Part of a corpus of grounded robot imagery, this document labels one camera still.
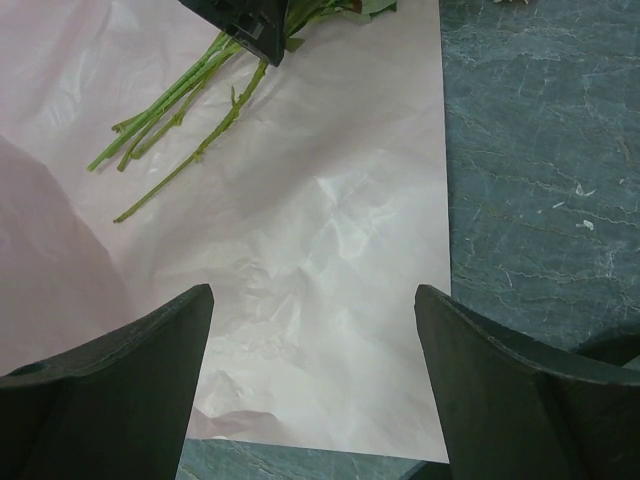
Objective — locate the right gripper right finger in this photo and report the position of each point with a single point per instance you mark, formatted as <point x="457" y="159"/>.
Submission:
<point x="512" y="407"/>

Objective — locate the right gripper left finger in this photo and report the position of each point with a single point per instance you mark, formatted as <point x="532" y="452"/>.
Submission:
<point x="116" y="407"/>

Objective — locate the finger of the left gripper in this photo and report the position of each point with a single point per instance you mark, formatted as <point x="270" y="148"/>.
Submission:
<point x="257" y="25"/>

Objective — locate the purple pink wrapping paper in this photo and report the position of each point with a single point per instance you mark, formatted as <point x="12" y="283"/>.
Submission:
<point x="313" y="219"/>

